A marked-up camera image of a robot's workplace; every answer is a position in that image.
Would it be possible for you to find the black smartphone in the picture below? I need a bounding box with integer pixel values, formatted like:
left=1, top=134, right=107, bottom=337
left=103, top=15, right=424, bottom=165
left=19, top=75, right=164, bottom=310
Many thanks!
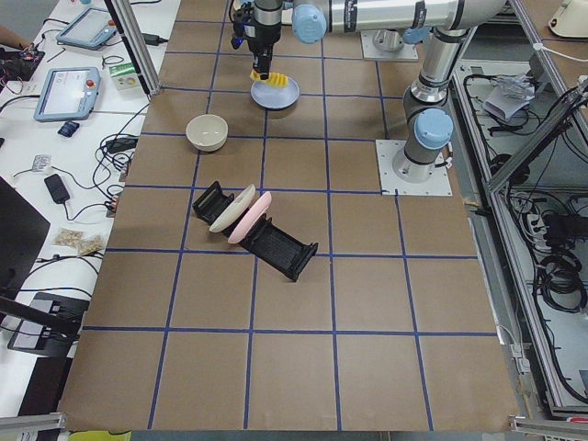
left=44, top=174, right=70, bottom=204

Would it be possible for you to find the teach pendant near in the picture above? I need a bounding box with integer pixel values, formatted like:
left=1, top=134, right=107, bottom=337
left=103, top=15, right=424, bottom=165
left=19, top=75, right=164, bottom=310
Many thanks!
left=34, top=67, right=101, bottom=122

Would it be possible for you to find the black plate rack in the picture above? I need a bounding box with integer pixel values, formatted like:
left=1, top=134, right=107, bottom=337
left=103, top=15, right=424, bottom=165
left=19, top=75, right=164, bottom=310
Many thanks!
left=192, top=182, right=319, bottom=281

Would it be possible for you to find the teach pendant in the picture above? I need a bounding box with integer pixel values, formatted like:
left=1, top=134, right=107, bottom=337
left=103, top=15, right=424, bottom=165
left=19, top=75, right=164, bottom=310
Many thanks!
left=34, top=67, right=101, bottom=122
left=56, top=7, right=117, bottom=50

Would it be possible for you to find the cream bowl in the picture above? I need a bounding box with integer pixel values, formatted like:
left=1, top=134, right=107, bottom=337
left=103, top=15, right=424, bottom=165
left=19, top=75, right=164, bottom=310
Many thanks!
left=186, top=114, right=228, bottom=153

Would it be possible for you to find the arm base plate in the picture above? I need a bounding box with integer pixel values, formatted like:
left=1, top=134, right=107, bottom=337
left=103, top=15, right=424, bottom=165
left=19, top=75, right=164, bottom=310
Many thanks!
left=360, top=29, right=418, bottom=62
left=376, top=140, right=453, bottom=197

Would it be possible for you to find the aluminium frame post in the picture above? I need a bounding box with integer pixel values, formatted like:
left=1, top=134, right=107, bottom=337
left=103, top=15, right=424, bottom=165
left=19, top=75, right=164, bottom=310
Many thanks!
left=104, top=0, right=161, bottom=96

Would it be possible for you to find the green white box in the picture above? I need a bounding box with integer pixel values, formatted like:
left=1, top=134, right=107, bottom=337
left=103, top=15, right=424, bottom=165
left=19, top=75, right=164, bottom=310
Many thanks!
left=108, top=62, right=140, bottom=91

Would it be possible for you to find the blue plate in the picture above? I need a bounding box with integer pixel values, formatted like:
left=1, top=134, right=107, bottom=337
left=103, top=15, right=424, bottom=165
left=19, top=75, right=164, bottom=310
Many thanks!
left=250, top=78, right=300, bottom=110

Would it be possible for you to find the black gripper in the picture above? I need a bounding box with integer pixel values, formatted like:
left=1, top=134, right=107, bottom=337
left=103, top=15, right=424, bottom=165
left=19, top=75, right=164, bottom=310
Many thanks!
left=232, top=0, right=281, bottom=80

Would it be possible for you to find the black power adapter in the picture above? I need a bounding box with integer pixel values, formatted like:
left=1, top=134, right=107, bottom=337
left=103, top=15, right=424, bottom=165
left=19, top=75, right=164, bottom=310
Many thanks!
left=106, top=136, right=138, bottom=154

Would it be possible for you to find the teach pendant far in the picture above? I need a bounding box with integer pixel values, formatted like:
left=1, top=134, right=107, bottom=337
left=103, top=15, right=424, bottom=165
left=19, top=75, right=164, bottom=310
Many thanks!
left=56, top=7, right=117, bottom=50

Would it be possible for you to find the pink plate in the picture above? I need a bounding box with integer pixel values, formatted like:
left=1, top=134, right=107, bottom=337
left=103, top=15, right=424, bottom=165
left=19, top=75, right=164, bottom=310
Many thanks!
left=228, top=191, right=272, bottom=244

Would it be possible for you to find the cream plate in rack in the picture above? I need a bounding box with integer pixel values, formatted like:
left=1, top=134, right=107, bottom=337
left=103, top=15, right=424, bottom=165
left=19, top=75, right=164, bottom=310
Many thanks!
left=209, top=184, right=255, bottom=233

